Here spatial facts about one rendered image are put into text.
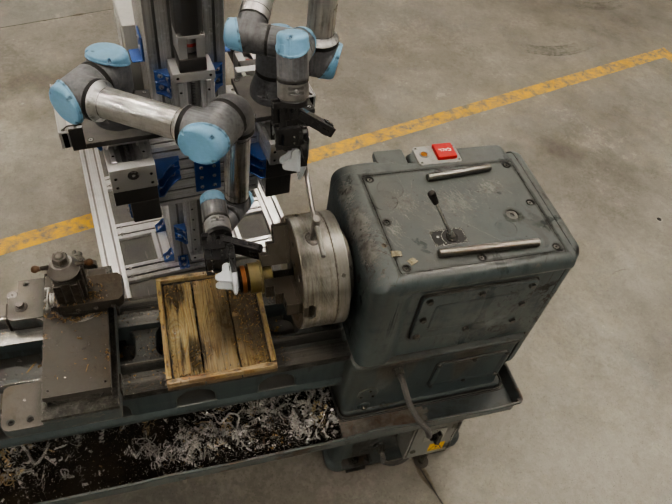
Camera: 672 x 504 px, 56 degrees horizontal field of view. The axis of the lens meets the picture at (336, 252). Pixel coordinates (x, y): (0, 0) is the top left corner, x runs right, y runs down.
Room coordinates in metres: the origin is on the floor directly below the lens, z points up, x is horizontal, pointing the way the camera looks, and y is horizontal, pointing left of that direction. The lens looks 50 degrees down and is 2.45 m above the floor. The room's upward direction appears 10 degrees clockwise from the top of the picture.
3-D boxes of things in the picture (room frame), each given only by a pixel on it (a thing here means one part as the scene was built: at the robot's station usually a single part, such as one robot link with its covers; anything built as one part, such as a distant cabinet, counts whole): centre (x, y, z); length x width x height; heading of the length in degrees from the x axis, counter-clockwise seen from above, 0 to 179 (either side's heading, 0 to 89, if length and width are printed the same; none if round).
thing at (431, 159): (1.44, -0.24, 1.23); 0.13 x 0.08 x 0.05; 113
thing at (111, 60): (1.47, 0.73, 1.33); 0.13 x 0.12 x 0.14; 164
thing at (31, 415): (0.82, 0.69, 0.90); 0.47 x 0.30 x 0.06; 23
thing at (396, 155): (1.38, -0.11, 1.24); 0.09 x 0.08 x 0.03; 113
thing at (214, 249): (1.08, 0.32, 1.08); 0.12 x 0.09 x 0.08; 22
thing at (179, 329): (0.97, 0.31, 0.89); 0.36 x 0.30 x 0.04; 23
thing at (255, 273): (1.02, 0.20, 1.08); 0.09 x 0.09 x 0.09; 23
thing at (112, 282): (0.92, 0.65, 0.99); 0.20 x 0.10 x 0.05; 113
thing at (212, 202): (1.23, 0.37, 1.08); 0.11 x 0.08 x 0.09; 22
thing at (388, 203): (1.24, -0.30, 1.06); 0.59 x 0.48 x 0.39; 113
